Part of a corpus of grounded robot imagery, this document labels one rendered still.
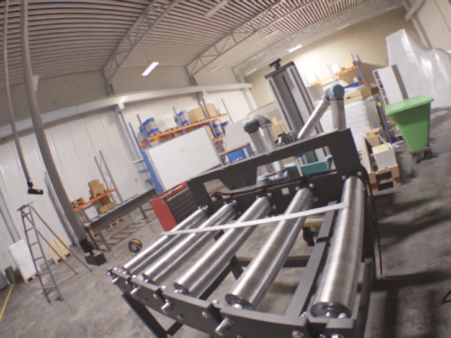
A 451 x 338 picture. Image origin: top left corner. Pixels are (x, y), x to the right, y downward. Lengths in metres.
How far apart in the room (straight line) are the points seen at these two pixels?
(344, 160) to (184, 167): 5.13
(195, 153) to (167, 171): 0.95
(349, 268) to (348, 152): 0.73
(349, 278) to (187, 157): 5.68
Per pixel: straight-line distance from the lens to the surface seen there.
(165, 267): 1.18
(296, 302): 0.77
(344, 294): 0.59
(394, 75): 4.56
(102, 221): 5.99
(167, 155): 5.90
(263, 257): 0.81
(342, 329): 0.49
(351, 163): 1.25
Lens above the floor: 1.35
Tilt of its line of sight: 7 degrees down
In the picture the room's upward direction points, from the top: 24 degrees counter-clockwise
